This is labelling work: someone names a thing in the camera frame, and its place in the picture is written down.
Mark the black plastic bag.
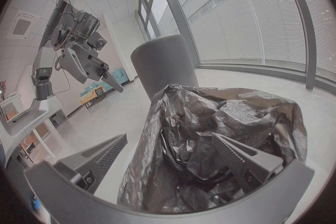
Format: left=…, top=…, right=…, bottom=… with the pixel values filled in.
left=117, top=84, right=308, bottom=215

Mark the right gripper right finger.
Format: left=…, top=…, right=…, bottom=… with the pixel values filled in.
left=211, top=133, right=285, bottom=194

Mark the dark grey round chair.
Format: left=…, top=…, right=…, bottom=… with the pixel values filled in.
left=130, top=34, right=200, bottom=103

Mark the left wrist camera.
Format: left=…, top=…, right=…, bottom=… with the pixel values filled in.
left=89, top=31, right=108, bottom=51

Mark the low table with yellow top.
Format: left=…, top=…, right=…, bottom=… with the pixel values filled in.
left=79, top=88, right=107, bottom=109

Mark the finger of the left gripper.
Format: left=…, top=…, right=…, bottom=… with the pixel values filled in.
left=101, top=71, right=124, bottom=94

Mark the window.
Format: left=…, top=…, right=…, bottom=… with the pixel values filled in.
left=136, top=0, right=336, bottom=92

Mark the blue-green sofa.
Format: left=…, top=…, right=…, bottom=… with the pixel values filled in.
left=113, top=68, right=130, bottom=85

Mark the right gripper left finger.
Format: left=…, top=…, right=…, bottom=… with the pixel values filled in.
left=54, top=133, right=128, bottom=194

